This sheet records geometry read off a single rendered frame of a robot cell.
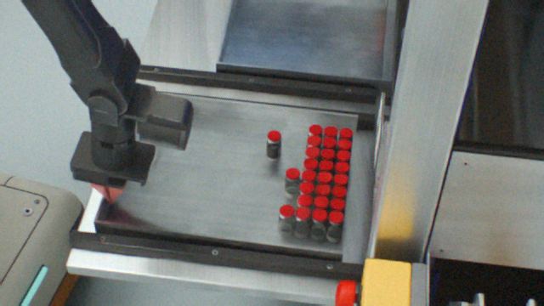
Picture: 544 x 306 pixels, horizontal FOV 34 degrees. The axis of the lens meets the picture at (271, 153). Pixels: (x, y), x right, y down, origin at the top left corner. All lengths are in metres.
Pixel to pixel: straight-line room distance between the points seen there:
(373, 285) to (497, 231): 0.15
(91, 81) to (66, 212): 1.07
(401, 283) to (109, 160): 0.41
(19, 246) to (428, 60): 1.35
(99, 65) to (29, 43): 1.92
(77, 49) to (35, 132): 1.65
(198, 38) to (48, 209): 0.71
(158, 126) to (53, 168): 1.45
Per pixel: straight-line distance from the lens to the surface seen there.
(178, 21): 1.57
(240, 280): 1.20
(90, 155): 1.20
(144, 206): 1.28
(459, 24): 0.82
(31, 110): 2.71
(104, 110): 1.07
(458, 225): 1.03
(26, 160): 2.58
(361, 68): 1.48
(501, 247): 1.06
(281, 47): 1.51
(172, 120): 1.09
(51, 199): 2.10
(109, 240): 1.23
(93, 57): 1.01
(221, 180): 1.30
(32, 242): 2.03
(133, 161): 1.20
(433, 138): 0.92
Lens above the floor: 1.88
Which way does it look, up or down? 48 degrees down
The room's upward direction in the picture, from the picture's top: 2 degrees clockwise
